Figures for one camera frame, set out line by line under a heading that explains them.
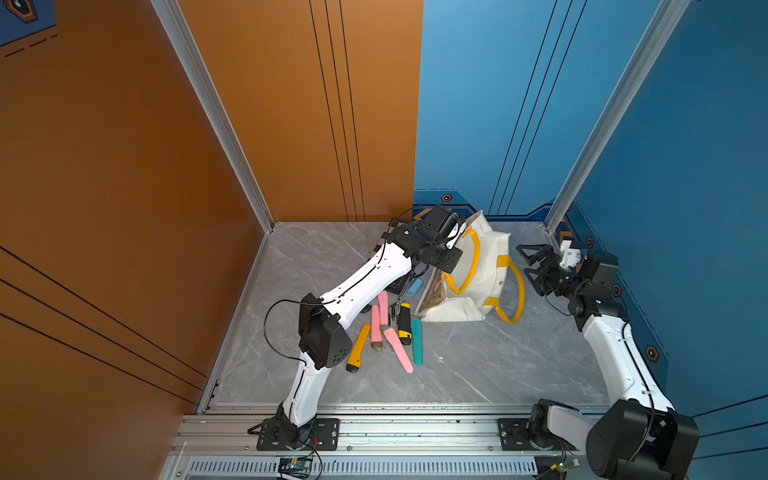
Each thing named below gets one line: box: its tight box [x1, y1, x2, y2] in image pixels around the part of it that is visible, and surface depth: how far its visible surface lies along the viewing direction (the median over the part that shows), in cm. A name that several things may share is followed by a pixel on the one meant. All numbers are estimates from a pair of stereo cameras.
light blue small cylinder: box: [408, 278, 424, 296], surface depth 101 cm
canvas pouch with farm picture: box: [415, 210, 526, 324], surface depth 90 cm
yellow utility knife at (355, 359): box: [346, 324, 371, 373], surface depth 88 cm
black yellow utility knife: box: [398, 302, 412, 345], surface depth 94 cm
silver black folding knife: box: [388, 302, 401, 330], surface depth 96 cm
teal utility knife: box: [411, 319, 423, 367], surface depth 90 cm
